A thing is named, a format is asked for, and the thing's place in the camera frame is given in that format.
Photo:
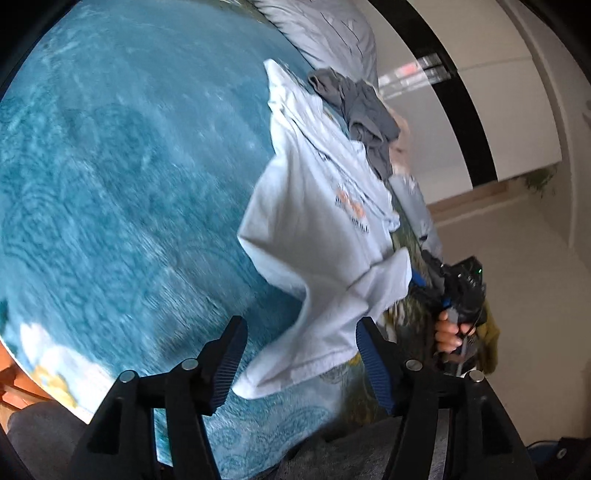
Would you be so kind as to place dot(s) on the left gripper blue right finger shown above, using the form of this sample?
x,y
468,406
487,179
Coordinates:
x,y
379,362

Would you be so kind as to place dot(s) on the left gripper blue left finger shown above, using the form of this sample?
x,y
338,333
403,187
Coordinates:
x,y
227,354

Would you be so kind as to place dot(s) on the white printed t-shirt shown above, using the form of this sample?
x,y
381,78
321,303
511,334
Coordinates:
x,y
319,227

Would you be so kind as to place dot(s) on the person's right hand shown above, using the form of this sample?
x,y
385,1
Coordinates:
x,y
449,336

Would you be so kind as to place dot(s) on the yellow knitted garment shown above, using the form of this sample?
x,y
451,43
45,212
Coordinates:
x,y
488,334

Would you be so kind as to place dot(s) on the green potted plant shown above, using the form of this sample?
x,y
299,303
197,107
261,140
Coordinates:
x,y
538,180

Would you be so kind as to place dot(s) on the white black striped wardrobe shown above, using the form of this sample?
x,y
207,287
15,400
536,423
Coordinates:
x,y
462,75

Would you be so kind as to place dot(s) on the grey crumpled garment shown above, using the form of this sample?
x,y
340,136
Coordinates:
x,y
367,118

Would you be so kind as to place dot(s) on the grey sweatpants leg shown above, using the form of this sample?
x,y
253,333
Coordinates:
x,y
44,435

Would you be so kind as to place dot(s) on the teal floral blanket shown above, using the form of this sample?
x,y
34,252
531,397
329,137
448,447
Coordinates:
x,y
132,136

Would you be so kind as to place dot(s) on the light blue floral duvet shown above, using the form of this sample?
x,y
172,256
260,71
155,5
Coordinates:
x,y
336,35

